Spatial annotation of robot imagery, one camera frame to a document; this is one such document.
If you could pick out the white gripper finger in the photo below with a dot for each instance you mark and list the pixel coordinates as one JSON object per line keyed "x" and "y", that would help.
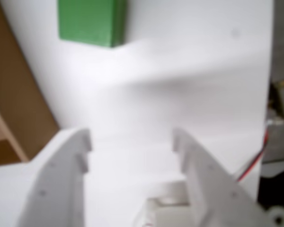
{"x": 210, "y": 189}
{"x": 59, "y": 179}

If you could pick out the green cube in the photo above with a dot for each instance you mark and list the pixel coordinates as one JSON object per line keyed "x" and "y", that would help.
{"x": 87, "y": 22}

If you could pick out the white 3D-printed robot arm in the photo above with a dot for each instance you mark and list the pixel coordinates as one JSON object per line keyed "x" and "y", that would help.
{"x": 280, "y": 216}

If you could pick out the brown cardboard box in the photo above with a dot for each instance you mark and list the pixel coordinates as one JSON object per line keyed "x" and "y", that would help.
{"x": 16, "y": 99}

